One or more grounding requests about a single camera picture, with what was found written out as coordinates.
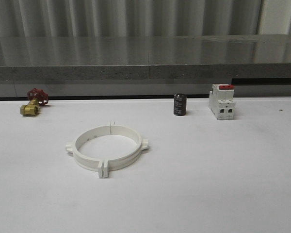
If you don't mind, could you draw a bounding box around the white half-ring clamp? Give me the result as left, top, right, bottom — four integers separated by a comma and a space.
65, 123, 112, 178
99, 124, 149, 178

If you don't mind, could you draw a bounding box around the black cylindrical capacitor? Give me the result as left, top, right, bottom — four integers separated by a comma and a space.
174, 93, 187, 116

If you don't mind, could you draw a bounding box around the grey stone counter ledge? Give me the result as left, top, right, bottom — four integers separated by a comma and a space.
0, 35, 291, 84

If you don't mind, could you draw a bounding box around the brass valve with red handwheel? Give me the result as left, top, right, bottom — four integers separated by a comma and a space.
20, 88, 49, 116

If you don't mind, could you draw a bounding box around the white circuit breaker red switch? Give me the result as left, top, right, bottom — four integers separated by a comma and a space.
209, 84, 236, 120

